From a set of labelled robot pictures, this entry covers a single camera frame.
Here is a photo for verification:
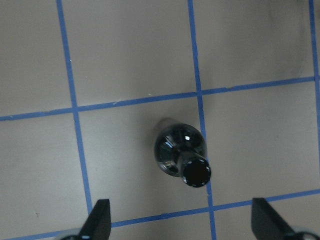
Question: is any dark wine bottle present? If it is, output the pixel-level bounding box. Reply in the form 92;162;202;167
153;118;212;188

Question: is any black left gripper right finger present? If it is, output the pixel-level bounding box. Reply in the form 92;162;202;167
251;198;296;240

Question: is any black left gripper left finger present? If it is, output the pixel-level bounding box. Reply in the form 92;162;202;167
77;199;111;240

